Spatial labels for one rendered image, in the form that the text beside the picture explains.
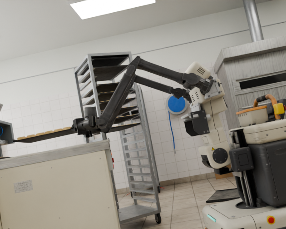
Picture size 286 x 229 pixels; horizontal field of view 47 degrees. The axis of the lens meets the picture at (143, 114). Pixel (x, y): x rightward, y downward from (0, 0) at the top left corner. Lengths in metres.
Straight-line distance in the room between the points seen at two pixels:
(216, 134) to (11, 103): 5.34
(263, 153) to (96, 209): 1.09
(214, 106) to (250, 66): 3.14
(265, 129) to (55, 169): 1.34
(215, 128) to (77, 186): 0.99
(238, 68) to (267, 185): 3.33
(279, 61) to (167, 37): 2.15
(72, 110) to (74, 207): 4.50
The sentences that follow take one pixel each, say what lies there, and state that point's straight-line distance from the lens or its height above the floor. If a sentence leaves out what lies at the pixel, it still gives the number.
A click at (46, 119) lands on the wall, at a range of 6.70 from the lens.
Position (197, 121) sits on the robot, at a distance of 2.21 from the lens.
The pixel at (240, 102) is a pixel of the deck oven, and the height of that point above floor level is 1.17.
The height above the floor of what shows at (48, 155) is 0.87.
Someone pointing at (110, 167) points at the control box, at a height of 0.72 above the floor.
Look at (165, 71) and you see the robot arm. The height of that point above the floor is 1.25.
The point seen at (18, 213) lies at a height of 0.55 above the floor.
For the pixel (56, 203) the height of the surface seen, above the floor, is 0.57.
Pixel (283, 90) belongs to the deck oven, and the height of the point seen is 1.23.
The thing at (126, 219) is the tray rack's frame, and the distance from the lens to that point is 3.35.
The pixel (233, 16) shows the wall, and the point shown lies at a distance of 6.66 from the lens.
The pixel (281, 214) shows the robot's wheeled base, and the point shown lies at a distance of 2.24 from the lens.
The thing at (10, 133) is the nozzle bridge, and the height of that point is 1.09.
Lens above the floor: 0.82
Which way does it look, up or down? 5 degrees up
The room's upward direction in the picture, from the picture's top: 11 degrees counter-clockwise
